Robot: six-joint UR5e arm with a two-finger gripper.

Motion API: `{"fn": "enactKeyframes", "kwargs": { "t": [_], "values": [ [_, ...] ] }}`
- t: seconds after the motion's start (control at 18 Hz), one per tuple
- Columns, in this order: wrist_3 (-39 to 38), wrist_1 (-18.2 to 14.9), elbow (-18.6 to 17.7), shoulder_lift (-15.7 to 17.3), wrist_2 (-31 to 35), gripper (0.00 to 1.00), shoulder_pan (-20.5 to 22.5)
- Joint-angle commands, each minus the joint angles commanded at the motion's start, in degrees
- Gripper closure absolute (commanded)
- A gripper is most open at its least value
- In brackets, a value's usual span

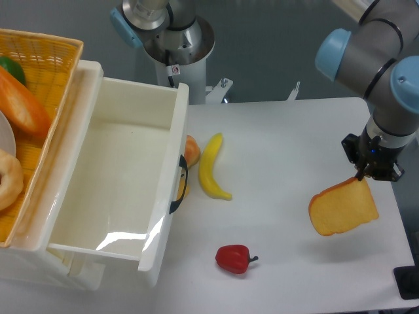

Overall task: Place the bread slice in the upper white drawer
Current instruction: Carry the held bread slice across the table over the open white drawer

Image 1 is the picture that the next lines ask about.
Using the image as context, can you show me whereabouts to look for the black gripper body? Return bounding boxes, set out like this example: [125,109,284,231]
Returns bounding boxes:
[341,133,405,182]

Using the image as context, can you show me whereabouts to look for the orange bread slice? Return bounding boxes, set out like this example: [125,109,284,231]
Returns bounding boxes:
[308,177,379,236]

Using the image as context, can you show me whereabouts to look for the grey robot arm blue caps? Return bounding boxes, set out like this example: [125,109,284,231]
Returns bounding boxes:
[315,1,418,182]

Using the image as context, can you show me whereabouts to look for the open white upper drawer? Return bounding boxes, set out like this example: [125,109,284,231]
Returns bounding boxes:
[48,78,189,290]

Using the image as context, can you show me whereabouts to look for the white drawer cabinet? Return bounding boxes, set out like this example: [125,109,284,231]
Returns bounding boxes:
[1,60,105,290]

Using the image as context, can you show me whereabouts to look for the black device at edge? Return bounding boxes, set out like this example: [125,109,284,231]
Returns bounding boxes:
[393,266,419,300]

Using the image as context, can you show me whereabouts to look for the red bell pepper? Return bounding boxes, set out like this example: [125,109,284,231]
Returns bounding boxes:
[215,244,259,275]

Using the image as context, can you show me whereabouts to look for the yellow banana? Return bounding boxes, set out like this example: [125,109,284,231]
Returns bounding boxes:
[198,133,232,201]

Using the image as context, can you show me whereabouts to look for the orange peach fruit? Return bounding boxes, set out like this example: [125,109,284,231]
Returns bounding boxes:
[184,135,201,168]

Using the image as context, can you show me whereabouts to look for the yellow woven basket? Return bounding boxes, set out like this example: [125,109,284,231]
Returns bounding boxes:
[1,29,83,248]

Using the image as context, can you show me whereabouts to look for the beige bagel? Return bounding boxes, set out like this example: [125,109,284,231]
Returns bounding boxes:
[1,149,24,210]

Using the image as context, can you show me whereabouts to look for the orange baguette loaf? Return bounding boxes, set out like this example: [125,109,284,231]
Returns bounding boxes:
[1,67,52,138]

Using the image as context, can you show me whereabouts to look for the white plate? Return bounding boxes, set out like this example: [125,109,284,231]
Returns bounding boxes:
[0,112,16,156]

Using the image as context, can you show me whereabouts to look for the green pepper in basket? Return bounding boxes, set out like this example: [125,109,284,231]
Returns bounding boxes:
[0,56,26,86]

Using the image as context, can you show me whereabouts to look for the yellow fruit under handle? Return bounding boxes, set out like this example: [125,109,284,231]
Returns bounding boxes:
[176,171,190,200]

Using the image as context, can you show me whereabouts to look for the black drawer handle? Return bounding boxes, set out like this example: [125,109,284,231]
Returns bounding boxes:
[169,155,189,215]

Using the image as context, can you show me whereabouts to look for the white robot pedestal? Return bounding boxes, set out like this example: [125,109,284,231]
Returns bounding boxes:
[154,59,233,105]

